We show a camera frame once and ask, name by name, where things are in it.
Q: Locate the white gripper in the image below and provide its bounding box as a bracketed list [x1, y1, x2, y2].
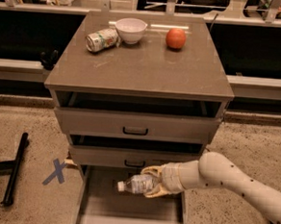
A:
[141, 162, 185, 199]

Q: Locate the clear plastic water bottle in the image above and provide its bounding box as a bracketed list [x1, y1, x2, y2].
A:
[117, 174, 158, 194]

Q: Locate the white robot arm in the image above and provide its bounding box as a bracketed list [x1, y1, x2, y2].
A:
[141, 152, 281, 224]

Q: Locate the bottom grey drawer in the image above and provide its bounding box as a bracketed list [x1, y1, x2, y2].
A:
[73, 166, 185, 224]

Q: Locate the grey drawer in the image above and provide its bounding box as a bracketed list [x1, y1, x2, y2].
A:
[52, 89, 224, 145]
[68, 136, 205, 168]
[73, 166, 185, 224]

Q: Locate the middle grey drawer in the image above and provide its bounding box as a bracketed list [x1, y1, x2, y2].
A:
[68, 136, 205, 168]

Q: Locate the grey drawer cabinet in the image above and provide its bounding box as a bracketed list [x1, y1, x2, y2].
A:
[35, 7, 241, 224]

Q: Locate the top grey drawer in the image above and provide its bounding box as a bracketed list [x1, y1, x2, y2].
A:
[52, 89, 224, 145]

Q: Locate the blue tape cross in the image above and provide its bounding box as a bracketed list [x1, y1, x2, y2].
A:
[42, 159, 66, 186]

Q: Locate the black left stand leg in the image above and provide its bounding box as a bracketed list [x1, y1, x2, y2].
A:
[0, 132, 30, 207]

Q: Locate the orange round fruit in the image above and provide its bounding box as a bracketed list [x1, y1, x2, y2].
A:
[166, 28, 187, 49]

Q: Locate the green white soda can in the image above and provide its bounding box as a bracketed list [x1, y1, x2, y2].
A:
[86, 28, 121, 53]

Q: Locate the white bowl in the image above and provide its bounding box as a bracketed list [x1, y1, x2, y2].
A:
[115, 17, 147, 44]

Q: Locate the black middle drawer handle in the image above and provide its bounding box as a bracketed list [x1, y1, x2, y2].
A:
[124, 161, 145, 168]

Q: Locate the black drawer handle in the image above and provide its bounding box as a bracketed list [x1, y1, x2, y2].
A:
[124, 161, 145, 168]
[122, 126, 149, 136]

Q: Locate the black top drawer handle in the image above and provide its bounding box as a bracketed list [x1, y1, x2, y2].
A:
[122, 126, 149, 136]

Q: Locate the black clamp on rail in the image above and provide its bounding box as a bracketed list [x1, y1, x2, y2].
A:
[40, 50, 59, 71]

